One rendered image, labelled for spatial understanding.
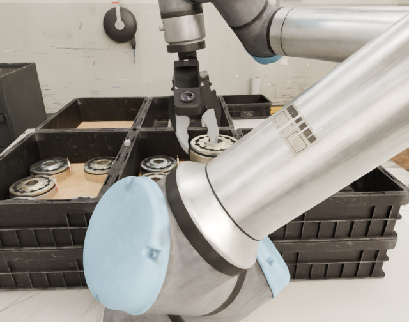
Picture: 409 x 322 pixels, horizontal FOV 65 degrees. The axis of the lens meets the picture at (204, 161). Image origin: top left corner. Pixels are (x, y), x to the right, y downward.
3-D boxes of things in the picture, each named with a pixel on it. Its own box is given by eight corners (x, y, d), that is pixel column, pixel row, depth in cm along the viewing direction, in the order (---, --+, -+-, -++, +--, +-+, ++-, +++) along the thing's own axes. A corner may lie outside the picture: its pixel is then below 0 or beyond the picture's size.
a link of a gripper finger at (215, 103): (225, 122, 64) (213, 80, 60) (226, 124, 63) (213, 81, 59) (202, 129, 64) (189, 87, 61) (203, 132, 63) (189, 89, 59)
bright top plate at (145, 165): (176, 172, 87) (176, 170, 86) (138, 173, 86) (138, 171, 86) (176, 156, 96) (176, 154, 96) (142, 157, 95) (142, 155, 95)
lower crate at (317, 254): (388, 283, 72) (402, 239, 67) (254, 287, 71) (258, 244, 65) (321, 191, 108) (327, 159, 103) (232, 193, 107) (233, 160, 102)
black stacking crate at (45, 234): (109, 252, 65) (101, 204, 60) (-43, 256, 64) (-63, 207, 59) (137, 165, 101) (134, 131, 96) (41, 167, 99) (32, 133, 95)
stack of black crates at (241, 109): (258, 142, 297) (262, 93, 278) (268, 155, 270) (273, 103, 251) (215, 144, 292) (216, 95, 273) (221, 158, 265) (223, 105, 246)
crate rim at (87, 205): (103, 213, 61) (101, 202, 60) (-62, 216, 59) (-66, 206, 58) (135, 137, 97) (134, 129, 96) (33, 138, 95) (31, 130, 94)
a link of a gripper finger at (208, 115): (223, 138, 70) (211, 98, 66) (226, 149, 65) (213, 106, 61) (209, 142, 70) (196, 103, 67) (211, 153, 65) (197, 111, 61)
